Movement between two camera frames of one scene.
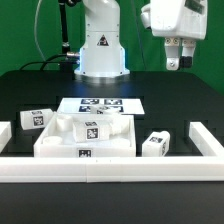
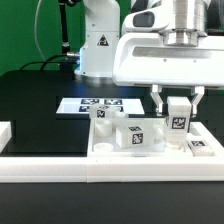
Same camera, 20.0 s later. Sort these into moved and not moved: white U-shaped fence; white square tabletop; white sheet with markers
Moved: white square tabletop
Not moved: white sheet with markers; white U-shaped fence
